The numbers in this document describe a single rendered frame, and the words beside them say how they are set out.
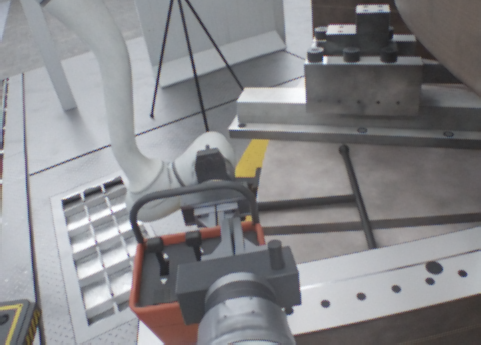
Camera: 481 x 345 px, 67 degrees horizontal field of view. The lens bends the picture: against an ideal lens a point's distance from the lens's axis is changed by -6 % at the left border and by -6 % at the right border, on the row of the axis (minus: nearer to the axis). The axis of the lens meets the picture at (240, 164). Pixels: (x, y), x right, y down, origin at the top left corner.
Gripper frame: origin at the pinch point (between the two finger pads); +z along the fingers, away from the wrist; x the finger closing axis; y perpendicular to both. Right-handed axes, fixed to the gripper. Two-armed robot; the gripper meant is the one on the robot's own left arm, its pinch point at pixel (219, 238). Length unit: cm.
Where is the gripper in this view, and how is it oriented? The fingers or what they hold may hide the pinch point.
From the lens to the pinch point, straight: 65.5
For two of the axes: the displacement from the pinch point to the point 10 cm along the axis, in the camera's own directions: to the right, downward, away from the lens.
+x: -9.9, 1.7, -0.2
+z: 1.0, 4.6, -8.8
